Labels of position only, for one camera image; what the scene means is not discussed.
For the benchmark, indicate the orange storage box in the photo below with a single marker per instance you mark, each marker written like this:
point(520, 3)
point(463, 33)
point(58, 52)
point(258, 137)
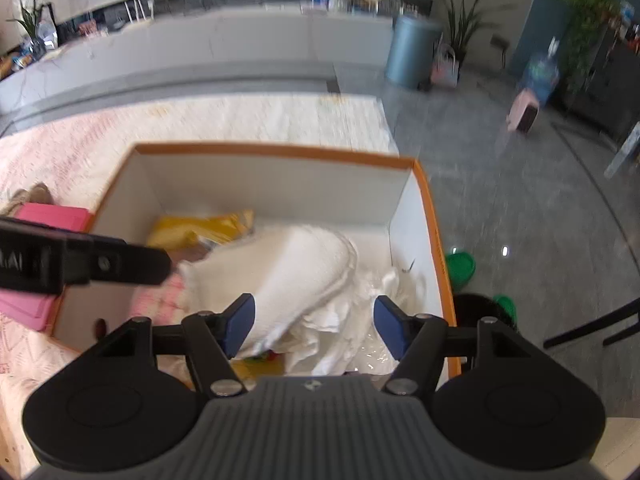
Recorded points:
point(275, 190)

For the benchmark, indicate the pink checkered cloth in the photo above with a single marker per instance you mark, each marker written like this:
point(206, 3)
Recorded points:
point(157, 300)

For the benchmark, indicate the white plastic bag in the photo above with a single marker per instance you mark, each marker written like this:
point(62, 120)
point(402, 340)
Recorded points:
point(390, 285)

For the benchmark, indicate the small pink stool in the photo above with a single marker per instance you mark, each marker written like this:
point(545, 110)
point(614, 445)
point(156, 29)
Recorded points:
point(522, 110)

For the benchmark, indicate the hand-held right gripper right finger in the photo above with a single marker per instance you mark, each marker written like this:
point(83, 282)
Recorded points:
point(390, 329)

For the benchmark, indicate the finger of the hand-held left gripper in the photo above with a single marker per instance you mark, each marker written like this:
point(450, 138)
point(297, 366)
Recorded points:
point(130, 265)

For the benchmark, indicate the brown plush toy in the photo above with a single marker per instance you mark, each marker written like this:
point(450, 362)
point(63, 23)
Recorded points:
point(30, 195)

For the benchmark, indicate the blue water jug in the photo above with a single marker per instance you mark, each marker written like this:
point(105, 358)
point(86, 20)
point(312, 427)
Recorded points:
point(541, 75)

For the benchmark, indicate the small green plant in vase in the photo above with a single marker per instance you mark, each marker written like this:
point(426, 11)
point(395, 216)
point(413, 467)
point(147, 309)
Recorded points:
point(32, 20)

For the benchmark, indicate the tall bushy green plant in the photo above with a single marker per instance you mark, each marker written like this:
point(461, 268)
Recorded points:
point(582, 15)

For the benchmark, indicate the white fluffy towel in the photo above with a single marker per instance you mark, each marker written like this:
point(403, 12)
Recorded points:
point(300, 270)

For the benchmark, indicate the pink white bag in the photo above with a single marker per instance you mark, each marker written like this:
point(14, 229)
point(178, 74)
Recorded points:
point(445, 67)

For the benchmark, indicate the pile of small packets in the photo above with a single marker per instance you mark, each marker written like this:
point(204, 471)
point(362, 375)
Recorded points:
point(15, 62)

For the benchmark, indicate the blue round trash can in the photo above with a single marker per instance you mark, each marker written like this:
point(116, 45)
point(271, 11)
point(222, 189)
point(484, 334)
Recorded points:
point(411, 52)

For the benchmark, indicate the yellow soft packet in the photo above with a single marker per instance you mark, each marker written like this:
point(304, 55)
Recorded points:
point(200, 227)

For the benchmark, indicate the pink box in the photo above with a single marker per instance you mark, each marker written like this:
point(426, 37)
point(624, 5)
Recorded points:
point(50, 217)

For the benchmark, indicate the black chair legs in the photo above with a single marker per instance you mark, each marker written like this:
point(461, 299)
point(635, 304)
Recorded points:
point(595, 325)

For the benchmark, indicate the dark grey cabinet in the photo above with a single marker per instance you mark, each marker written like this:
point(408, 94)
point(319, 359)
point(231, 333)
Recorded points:
point(610, 95)

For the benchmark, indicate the pink patterned rug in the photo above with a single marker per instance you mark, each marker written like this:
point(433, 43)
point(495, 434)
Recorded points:
point(200, 120)

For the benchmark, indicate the long-leaf potted plant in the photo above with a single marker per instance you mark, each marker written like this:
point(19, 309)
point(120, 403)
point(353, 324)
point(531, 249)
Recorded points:
point(462, 15)

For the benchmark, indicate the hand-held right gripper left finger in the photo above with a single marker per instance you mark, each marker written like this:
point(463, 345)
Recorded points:
point(239, 324)

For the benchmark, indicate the green round lid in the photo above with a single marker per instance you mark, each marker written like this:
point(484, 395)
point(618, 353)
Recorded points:
point(506, 307)
point(461, 267)

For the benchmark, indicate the long grey television cabinet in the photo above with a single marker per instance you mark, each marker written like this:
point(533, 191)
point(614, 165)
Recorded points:
point(200, 45)

